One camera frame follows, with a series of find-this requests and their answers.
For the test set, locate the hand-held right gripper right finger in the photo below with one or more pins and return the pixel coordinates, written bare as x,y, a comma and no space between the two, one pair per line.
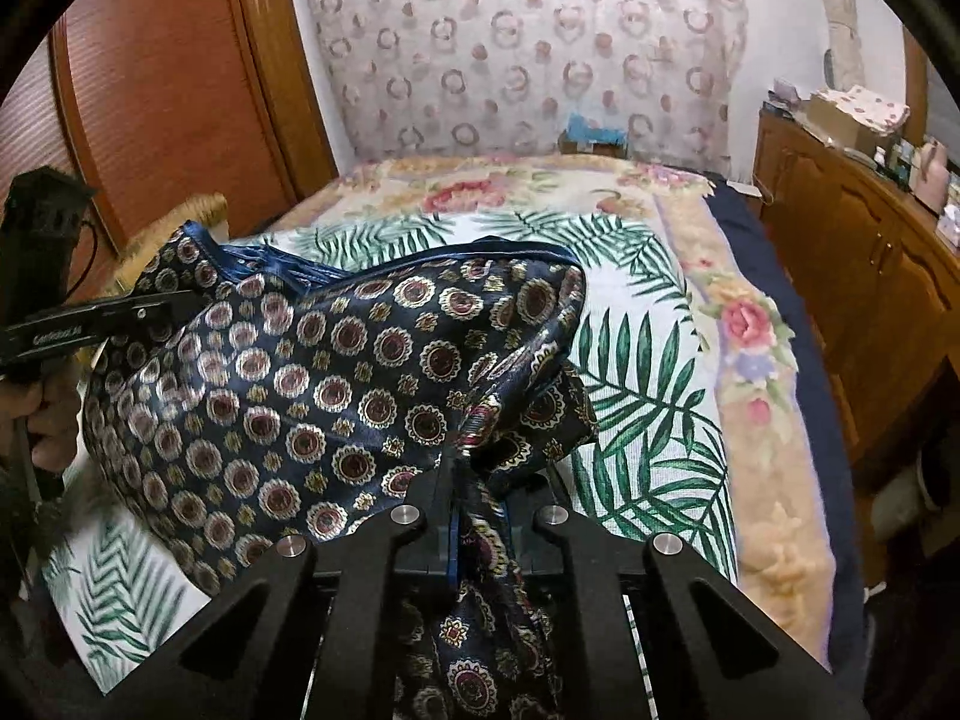
511,536

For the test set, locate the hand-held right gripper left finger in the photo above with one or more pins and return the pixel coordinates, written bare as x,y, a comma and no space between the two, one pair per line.
452,547

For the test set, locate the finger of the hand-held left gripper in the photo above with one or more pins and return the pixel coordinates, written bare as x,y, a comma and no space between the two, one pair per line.
169,307

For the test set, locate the dark blue patterned satin garment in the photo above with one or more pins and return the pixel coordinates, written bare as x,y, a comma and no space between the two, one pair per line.
337,390

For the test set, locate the person's left hand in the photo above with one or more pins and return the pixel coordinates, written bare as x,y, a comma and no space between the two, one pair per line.
52,420

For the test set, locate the woven straw pillow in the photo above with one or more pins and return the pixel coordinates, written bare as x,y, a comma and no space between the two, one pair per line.
172,229

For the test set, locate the wooden louvred wardrobe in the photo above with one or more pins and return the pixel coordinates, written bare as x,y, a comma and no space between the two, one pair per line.
165,75

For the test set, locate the floral palm-leaf blanket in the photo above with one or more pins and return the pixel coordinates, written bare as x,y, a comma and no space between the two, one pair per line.
660,360

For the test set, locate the navy bed sheet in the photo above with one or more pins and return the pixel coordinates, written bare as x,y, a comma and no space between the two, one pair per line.
802,360

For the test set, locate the white shoe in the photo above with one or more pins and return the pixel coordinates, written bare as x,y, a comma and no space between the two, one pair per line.
911,499

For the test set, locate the blue item on box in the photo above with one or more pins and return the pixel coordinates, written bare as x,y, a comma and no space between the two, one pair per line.
592,136

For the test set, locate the wooden cabinet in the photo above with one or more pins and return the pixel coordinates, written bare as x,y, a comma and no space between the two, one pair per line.
855,255

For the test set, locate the cardboard box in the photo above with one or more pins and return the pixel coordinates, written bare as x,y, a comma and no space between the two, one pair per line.
832,127

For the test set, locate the tissue pack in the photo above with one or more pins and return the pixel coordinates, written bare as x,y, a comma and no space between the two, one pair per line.
951,229

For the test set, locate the white floral cloth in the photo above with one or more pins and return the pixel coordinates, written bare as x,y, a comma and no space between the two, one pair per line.
870,106

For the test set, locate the white wrapped pipe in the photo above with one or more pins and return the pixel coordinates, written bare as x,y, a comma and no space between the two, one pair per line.
840,7

